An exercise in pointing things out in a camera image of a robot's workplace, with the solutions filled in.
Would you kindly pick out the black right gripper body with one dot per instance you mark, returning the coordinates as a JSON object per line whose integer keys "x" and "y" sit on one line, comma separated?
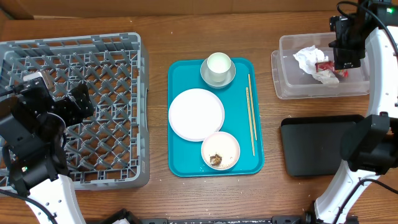
{"x": 347, "y": 50}

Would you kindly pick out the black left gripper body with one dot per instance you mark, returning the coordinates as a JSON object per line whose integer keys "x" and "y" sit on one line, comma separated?
{"x": 60, "y": 112}

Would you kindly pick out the red snack wrapper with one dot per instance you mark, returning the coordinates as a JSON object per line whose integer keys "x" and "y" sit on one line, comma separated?
{"x": 330, "y": 66}

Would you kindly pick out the white napkin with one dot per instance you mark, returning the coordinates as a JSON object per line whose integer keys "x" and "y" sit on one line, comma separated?
{"x": 307, "y": 59}

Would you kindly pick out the white cup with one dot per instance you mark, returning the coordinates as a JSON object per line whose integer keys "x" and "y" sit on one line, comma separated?
{"x": 219, "y": 65}

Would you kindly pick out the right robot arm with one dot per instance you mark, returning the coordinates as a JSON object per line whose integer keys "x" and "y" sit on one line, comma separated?
{"x": 369, "y": 148}

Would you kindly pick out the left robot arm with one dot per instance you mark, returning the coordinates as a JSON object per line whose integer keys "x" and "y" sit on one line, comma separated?
{"x": 33, "y": 126}

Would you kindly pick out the grey dish rack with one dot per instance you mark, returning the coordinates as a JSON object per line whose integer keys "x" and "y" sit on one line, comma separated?
{"x": 110, "y": 149}

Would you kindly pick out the clear plastic bin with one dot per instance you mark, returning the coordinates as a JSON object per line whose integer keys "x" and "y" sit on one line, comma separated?
{"x": 319, "y": 40}

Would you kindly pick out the black tray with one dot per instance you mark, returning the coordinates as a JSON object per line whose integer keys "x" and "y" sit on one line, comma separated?
{"x": 311, "y": 145}

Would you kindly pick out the white round plate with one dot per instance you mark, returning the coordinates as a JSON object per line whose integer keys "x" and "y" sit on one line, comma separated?
{"x": 195, "y": 114}

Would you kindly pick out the teal plastic tray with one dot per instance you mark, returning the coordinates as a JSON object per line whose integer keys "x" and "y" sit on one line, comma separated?
{"x": 184, "y": 157}

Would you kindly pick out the pale green bowl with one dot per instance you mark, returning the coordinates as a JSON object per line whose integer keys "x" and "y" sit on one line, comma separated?
{"x": 205, "y": 74}

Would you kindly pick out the brown food scrap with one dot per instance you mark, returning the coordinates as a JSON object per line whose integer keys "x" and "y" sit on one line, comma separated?
{"x": 215, "y": 160}

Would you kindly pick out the pink bowl with scraps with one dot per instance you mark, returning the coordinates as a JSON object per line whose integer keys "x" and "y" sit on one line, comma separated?
{"x": 224, "y": 144}

